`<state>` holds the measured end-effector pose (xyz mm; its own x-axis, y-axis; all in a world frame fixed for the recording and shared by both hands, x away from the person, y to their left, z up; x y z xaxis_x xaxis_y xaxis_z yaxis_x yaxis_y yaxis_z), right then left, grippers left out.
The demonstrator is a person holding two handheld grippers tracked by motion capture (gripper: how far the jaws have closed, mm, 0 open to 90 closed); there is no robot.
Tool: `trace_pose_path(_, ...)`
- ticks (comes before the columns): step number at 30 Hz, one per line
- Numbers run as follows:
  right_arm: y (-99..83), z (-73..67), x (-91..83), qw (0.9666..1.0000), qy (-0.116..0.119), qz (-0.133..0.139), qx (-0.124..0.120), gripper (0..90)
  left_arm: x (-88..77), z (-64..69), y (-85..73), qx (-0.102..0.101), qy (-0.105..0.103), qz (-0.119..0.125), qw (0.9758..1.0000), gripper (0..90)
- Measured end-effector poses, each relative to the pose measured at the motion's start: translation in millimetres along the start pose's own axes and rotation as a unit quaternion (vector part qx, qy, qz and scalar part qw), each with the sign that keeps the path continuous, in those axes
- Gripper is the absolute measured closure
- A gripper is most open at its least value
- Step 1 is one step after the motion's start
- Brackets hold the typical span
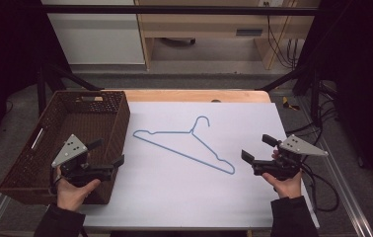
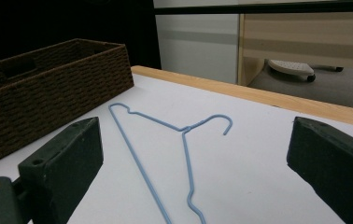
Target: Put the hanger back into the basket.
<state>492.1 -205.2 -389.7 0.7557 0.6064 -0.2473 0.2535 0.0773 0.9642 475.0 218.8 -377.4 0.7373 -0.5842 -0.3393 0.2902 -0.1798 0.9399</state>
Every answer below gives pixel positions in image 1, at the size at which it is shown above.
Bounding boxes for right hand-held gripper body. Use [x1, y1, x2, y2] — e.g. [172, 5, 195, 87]
[251, 133, 329, 182]

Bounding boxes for person's right hand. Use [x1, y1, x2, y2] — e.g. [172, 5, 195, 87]
[261, 149, 304, 199]

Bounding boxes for brown woven basket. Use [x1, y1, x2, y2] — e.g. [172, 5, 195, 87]
[0, 90, 131, 205]

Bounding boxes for yellow and black tool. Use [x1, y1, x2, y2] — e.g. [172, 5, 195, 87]
[281, 96, 301, 112]

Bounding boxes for black chair base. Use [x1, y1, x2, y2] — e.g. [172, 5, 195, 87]
[159, 37, 197, 46]

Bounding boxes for black frame crossbar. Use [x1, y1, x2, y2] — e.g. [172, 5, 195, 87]
[40, 4, 321, 17]

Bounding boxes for white table sheet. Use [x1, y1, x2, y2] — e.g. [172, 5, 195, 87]
[81, 101, 321, 230]

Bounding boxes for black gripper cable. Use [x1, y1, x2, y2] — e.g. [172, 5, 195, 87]
[300, 163, 340, 213]

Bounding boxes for blue wire hanger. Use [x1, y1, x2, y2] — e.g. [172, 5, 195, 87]
[132, 115, 237, 176]

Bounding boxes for black frame strut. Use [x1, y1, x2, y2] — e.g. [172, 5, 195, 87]
[256, 62, 323, 126]
[36, 61, 106, 117]

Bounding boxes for person's left hand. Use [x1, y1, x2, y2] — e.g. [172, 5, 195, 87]
[53, 164, 102, 212]

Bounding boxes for black floor cables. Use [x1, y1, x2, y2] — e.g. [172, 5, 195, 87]
[285, 97, 339, 141]

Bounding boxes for white cabinet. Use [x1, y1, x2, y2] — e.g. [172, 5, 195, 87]
[40, 0, 146, 66]

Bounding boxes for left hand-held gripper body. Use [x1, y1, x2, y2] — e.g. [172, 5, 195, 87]
[50, 133, 113, 188]

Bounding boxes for light wooden desk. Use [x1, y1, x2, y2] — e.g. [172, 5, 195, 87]
[134, 0, 323, 71]

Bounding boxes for black hanging cables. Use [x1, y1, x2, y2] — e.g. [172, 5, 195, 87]
[265, 1, 300, 70]

